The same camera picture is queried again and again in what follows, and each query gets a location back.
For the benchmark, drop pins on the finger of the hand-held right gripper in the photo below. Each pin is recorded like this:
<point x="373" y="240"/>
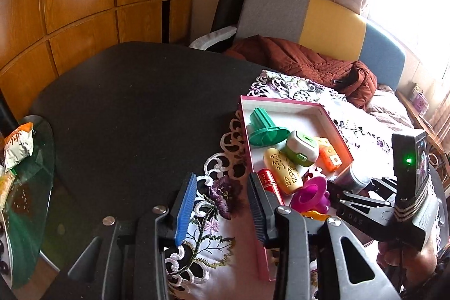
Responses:
<point x="358" y="214"/>
<point x="386" y="189"/>

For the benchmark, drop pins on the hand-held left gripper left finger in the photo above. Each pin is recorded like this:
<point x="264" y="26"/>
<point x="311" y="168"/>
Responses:
<point x="184" y="212"/>

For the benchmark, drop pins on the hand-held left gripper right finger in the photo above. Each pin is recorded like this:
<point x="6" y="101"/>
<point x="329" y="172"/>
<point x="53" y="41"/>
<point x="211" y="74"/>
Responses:
<point x="260" y="212"/>

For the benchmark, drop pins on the red cylindrical container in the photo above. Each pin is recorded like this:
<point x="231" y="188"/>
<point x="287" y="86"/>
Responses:
<point x="270" y="185"/>

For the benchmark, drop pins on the silver metal can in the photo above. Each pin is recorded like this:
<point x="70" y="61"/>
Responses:
<point x="353" y="177"/>

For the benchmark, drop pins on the orange plastic piece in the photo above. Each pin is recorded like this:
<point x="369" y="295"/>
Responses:
<point x="313" y="215"/>

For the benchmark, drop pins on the yellow perforated plastic case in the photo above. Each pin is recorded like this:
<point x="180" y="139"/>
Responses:
<point x="281" y="166"/>

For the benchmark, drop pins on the magenta plastic spool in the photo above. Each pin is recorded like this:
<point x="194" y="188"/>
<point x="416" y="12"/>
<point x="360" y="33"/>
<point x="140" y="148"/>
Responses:
<point x="309" y="194"/>

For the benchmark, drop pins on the orange plastic block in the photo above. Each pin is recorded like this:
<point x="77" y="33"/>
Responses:
<point x="328" y="156"/>

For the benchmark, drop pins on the white green plug-in device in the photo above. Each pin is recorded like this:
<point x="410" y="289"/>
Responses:
<point x="298" y="145"/>

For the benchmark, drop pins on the green plastic spool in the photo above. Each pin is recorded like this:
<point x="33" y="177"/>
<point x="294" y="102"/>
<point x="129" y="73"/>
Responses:
<point x="267" y="131"/>

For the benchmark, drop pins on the pink shallow box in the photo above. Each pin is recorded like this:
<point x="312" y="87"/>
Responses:
<point x="309" y="117"/>

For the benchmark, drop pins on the person's right forearm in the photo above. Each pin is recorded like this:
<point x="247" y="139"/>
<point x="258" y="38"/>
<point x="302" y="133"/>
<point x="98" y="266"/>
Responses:
<point x="436" y="282"/>

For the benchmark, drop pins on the person's right hand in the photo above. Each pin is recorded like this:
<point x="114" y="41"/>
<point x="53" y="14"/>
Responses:
<point x="415" y="261"/>

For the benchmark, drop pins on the wooden ledge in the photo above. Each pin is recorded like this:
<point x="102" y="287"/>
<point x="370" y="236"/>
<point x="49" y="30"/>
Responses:
<point x="427" y="126"/>

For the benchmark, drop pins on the white embroidered tablecloth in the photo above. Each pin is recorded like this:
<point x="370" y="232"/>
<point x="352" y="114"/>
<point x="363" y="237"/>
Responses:
<point x="365" y="131"/>

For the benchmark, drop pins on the beige quilt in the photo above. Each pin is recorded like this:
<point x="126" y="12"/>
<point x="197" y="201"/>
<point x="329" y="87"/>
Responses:
<point x="390" y="103"/>

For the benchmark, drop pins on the purple box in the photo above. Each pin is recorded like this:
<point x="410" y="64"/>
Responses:
<point x="420" y="99"/>

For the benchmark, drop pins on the grey yellow blue headboard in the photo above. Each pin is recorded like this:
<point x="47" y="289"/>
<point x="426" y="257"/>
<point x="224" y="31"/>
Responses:
<point x="334" y="26"/>

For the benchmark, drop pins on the rust-brown quilted jacket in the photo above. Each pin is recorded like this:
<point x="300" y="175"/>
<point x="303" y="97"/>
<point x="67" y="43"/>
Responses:
<point x="291" y="57"/>

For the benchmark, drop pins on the green glass side table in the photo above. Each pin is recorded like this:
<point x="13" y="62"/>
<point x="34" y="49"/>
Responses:
<point x="31" y="187"/>

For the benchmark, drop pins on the white padded armrest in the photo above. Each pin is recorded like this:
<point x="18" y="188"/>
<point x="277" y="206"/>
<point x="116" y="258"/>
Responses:
<point x="211" y="38"/>

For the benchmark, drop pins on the white orange snack bag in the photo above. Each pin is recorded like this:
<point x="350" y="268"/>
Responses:
<point x="19" y="145"/>

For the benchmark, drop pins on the white plate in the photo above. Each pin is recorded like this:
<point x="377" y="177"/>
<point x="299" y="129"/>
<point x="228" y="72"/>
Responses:
<point x="10" y="250"/>

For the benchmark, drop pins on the yellow snack packet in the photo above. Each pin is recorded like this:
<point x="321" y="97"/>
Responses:
<point x="7" y="187"/>

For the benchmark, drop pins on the pile of dark cherries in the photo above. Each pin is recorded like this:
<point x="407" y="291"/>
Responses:
<point x="2" y="266"/>

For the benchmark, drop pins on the black pole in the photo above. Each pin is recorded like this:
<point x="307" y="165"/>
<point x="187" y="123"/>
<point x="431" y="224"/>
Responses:
<point x="5" y="113"/>

